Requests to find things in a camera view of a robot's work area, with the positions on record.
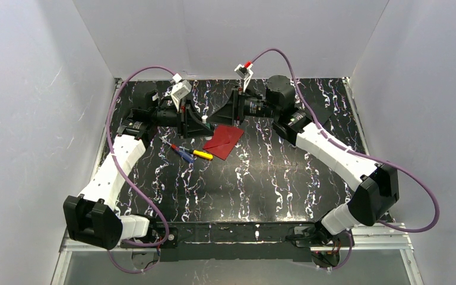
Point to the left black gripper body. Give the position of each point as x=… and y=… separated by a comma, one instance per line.
x=184, y=119

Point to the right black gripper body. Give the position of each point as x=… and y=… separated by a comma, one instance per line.
x=236, y=106

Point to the red envelope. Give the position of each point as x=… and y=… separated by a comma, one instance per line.
x=223, y=141

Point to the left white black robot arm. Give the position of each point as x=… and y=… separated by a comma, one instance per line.
x=90, y=216

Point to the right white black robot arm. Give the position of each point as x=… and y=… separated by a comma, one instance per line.
x=375, y=184

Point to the black flat plate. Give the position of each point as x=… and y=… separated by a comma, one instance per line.
x=322, y=113

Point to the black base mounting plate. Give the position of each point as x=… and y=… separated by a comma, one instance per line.
x=267, y=240

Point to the yellow handled screwdriver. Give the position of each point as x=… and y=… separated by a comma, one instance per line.
x=201, y=154

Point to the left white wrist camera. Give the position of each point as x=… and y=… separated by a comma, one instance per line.
x=180, y=89

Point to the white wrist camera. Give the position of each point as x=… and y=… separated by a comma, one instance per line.
x=245, y=72
x=180, y=89

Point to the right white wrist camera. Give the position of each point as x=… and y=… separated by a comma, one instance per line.
x=245, y=72

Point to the aluminium frame rail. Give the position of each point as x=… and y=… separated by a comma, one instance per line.
x=379, y=256

